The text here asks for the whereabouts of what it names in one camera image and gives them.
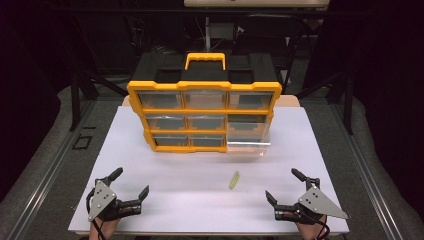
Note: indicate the metal floor rail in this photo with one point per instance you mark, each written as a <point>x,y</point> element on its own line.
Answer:
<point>50,173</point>
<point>366,173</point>

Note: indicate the black chair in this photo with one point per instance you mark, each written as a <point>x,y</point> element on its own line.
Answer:
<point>290,60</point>

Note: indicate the person's left hand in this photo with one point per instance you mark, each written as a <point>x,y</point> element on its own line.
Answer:
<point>104,230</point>

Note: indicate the small yellow-green stick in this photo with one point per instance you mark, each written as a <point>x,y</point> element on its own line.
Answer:
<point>234,180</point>

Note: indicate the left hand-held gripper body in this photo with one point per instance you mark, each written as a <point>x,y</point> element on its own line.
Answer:
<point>101,200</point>

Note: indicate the yellow black organizer case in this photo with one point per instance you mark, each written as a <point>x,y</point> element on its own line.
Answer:
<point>206,85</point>

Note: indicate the person's right hand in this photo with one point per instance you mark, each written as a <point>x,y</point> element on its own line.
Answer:
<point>311,230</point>

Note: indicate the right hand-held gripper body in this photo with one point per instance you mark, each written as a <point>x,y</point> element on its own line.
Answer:
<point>316,201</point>

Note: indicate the set of clear organizer drawers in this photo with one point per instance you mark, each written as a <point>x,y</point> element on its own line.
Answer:
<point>160,100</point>

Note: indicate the clear plastic drawer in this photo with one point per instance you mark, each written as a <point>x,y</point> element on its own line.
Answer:
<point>248,147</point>

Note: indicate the black metal stand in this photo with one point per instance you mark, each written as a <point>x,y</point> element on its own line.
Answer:
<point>349,106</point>
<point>75,100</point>

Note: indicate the grey metal post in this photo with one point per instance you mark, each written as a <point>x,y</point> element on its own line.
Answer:
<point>207,33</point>

